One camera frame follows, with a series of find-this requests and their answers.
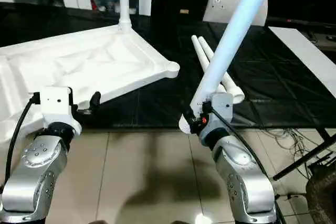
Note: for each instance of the black floor stand bar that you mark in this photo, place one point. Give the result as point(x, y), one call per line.
point(304, 158)

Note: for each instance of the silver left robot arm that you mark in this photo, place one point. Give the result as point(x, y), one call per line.
point(37, 177)

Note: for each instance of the white plastic table top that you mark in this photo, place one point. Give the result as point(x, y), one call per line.
point(79, 61)

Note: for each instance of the white plastic bag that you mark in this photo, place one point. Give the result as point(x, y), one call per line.
point(215, 6)

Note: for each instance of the black work mat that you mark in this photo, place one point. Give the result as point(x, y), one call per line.
point(273, 77)

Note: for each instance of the small brown block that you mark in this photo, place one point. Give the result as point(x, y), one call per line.
point(184, 11)

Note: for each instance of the flat white board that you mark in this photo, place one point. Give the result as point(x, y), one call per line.
point(310, 56)

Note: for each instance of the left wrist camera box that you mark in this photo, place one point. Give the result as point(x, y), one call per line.
point(56, 106)

